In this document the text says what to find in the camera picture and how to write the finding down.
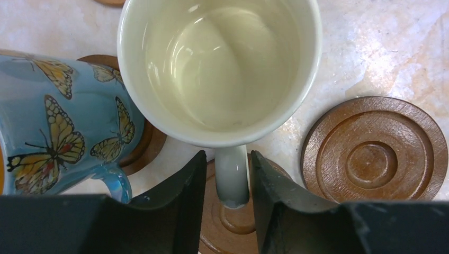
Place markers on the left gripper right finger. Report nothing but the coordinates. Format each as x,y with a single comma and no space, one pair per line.
290,219

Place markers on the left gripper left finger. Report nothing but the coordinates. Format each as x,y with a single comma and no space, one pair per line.
165,219

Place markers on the blue butterfly mug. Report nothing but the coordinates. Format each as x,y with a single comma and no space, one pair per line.
63,122

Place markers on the cream white mug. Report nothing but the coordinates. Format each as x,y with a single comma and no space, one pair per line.
219,74

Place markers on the light brown coaster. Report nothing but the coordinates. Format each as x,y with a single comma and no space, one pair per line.
112,3

